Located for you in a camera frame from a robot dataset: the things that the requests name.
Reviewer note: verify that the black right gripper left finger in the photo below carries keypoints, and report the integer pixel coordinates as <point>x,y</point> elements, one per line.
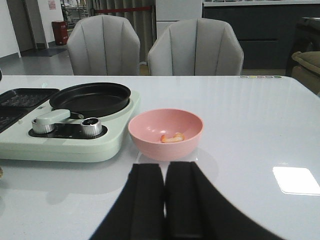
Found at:
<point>138,212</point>

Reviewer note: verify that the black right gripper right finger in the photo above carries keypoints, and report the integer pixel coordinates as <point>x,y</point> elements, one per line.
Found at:
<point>196,210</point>

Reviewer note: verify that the orange shrimp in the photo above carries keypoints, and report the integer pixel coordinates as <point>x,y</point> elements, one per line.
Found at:
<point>178,137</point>

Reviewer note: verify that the pink bowl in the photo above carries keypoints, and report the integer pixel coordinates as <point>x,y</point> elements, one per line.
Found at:
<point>147,128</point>

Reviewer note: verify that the green breakfast maker base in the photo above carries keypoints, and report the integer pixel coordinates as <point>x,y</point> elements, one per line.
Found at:
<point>17,144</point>

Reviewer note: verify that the right silver control knob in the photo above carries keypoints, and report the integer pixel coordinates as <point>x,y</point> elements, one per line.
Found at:
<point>91,127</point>

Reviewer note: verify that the silver control knob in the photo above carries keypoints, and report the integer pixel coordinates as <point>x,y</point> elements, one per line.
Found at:
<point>91,127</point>
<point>41,128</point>

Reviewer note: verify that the black round frying pan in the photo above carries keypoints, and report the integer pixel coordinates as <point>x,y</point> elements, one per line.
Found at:
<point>98,99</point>

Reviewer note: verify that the left silver control knob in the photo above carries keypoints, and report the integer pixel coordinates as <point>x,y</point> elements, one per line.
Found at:
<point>41,128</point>

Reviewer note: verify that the right grey upholstered chair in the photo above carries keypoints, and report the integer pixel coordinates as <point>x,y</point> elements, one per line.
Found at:
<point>196,47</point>

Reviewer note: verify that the grey upholstered chair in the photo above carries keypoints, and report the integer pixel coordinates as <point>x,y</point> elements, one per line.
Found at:
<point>104,45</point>
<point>196,47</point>

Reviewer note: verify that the left grey upholstered chair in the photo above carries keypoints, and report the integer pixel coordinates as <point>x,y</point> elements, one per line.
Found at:
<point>104,45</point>

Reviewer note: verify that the beige cushion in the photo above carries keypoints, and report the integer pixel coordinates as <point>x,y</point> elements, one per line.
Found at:
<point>307,70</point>

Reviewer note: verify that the dark grey counter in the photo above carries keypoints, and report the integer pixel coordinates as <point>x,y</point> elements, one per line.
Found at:
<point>265,29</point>

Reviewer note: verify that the white cabinet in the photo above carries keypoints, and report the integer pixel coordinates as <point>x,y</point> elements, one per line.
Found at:
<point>168,12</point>

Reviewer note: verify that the red bin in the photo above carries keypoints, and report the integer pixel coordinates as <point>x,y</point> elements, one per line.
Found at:
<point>60,32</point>

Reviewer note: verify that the dark armchair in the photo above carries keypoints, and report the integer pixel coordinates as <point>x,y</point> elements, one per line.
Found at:
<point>306,39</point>

